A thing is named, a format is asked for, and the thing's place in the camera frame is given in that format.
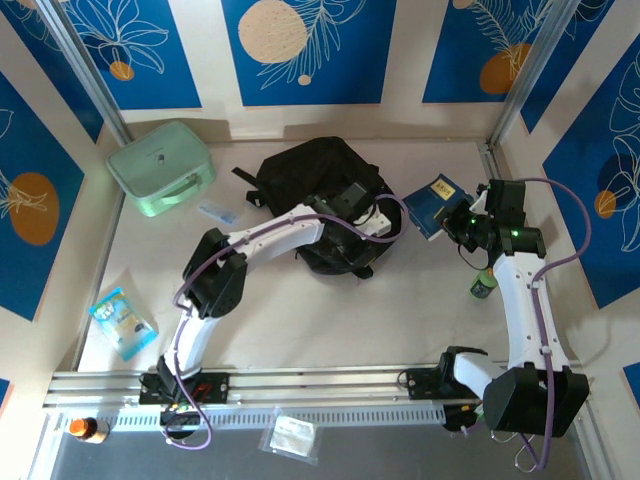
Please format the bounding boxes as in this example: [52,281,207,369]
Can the clear bag with white card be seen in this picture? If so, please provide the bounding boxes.
[259,407,321,466]

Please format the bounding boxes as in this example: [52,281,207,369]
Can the green bottle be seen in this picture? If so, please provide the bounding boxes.
[468,267,497,300]

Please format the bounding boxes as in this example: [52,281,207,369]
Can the black left controller board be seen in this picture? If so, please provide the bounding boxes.
[159,402,207,432]

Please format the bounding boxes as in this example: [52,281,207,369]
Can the small dark blue notebook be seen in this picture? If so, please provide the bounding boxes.
[402,173,474,244]

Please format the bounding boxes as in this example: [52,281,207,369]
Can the black controller board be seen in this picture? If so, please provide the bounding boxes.
[159,402,207,432]
[442,402,489,436]

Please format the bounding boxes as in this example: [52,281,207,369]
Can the white slotted cable duct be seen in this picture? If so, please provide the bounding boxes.
[47,402,447,429]

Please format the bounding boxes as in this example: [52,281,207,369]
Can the long aluminium mounting rail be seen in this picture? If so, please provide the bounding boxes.
[42,360,595,410]

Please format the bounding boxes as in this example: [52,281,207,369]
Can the black backpack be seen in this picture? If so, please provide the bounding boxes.
[231,135,412,280]

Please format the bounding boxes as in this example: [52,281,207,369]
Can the brown bottle orange cap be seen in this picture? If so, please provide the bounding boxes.
[68,417,110,445]

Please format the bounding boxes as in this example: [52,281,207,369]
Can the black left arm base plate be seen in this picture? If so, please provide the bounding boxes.
[138,370,231,405]

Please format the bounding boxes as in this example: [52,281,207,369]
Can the blue snack packet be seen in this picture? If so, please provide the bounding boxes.
[88,286,160,362]

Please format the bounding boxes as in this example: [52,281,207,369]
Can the mint green lunch case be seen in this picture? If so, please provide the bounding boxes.
[106,121,218,218]

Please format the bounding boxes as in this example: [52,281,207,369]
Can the black right controller board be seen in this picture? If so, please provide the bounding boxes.
[442,402,489,436]

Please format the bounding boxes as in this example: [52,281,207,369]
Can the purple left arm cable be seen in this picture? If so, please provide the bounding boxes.
[162,192,412,451]

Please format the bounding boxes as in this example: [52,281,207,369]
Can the small white blue packet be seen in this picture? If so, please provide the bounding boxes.
[197,199,239,226]

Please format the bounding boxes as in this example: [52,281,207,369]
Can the aluminium frame post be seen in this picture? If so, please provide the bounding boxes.
[487,0,584,149]
[37,0,134,146]

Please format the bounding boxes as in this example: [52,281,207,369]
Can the metal tongs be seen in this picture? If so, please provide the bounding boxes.
[492,429,541,472]

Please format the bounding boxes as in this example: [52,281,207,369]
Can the short aluminium side rail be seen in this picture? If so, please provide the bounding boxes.
[477,139,561,360]

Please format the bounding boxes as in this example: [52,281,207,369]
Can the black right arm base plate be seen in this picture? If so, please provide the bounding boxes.
[404,367,486,401]

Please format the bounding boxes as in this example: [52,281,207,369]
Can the blue floral wall panel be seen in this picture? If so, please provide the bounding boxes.
[0,69,86,322]
[221,0,399,107]
[542,47,640,310]
[519,0,640,134]
[59,0,204,111]
[422,0,569,105]
[0,0,105,145]

